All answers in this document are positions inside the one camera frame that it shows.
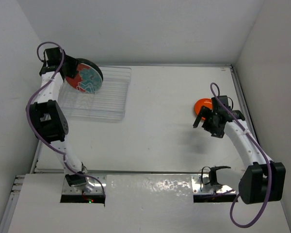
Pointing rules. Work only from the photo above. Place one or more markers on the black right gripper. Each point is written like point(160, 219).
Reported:
point(216, 132)

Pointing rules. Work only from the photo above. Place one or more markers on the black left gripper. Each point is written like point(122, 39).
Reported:
point(72, 64)

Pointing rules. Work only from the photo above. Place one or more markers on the orange plastic plate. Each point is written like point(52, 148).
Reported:
point(206, 102)

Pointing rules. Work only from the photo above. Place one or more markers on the red plate with teal flower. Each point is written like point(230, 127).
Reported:
point(87, 80)

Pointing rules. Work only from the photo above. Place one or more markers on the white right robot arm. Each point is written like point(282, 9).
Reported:
point(260, 170)

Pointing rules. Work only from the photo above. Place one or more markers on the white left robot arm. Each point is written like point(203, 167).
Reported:
point(46, 118)

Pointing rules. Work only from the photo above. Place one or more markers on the dark green rimmed plate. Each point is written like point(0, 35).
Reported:
point(92, 65)

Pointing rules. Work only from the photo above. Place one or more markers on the white wire dish rack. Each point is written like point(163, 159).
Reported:
point(106, 104)

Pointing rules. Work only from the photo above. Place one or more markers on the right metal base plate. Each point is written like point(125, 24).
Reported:
point(199, 188)

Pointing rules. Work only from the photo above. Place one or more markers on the metal base plate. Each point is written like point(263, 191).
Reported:
point(83, 187)
point(199, 188)

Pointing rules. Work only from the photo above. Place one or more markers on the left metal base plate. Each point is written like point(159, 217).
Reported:
point(83, 187)

